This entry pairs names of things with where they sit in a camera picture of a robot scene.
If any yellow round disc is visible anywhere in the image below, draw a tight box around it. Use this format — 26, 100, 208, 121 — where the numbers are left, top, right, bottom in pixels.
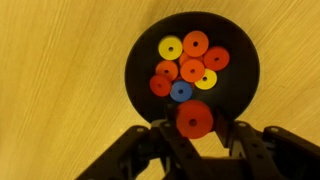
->
194, 68, 218, 91
157, 35, 184, 61

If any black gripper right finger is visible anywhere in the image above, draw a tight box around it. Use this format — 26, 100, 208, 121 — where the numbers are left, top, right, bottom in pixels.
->
213, 108, 320, 180

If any blue round disc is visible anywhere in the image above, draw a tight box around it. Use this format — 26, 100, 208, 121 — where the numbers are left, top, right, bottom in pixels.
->
169, 79, 194, 103

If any black round bowl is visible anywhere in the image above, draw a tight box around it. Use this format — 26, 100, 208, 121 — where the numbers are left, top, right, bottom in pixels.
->
124, 11, 261, 126

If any orange round disc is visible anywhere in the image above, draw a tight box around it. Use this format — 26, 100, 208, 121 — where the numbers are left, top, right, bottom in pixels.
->
179, 58, 206, 83
203, 45, 231, 72
155, 59, 180, 82
175, 99, 214, 140
178, 51, 193, 66
149, 73, 173, 98
182, 30, 210, 58

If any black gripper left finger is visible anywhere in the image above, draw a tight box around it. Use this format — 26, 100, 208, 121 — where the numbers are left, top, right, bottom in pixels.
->
75, 104, 214, 180

